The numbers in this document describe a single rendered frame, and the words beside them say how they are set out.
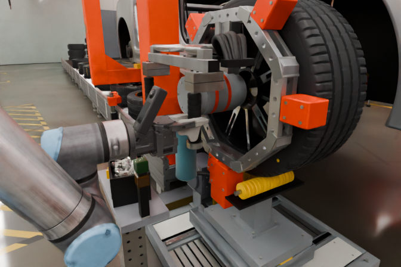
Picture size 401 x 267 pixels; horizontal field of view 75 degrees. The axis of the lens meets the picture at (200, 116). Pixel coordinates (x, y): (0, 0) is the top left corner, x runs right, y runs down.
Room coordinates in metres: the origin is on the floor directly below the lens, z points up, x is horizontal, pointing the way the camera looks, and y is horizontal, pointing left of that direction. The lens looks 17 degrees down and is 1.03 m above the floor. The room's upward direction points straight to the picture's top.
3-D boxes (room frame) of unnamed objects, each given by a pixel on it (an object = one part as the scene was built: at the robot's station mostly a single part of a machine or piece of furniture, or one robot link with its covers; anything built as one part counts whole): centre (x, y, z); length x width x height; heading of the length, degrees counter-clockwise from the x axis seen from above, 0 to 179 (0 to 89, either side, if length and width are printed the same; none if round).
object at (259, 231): (1.00, -0.25, 0.32); 0.40 x 0.30 x 0.28; 30
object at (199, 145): (0.65, 0.02, 0.83); 0.04 x 0.04 x 0.16
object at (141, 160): (0.75, 0.19, 0.64); 0.04 x 0.04 x 0.04; 30
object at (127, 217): (0.92, 0.29, 0.44); 0.43 x 0.17 x 0.03; 30
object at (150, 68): (0.96, 0.16, 0.93); 0.09 x 0.05 x 0.05; 120
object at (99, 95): (2.49, 0.82, 0.28); 2.47 x 0.09 x 0.22; 30
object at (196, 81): (0.67, -0.01, 0.93); 0.09 x 0.05 x 0.05; 120
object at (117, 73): (3.22, 0.90, 0.69); 0.52 x 0.17 x 0.35; 120
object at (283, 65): (0.92, -0.10, 0.85); 0.54 x 0.07 x 0.54; 30
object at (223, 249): (1.05, -0.22, 0.13); 0.50 x 0.36 x 0.10; 30
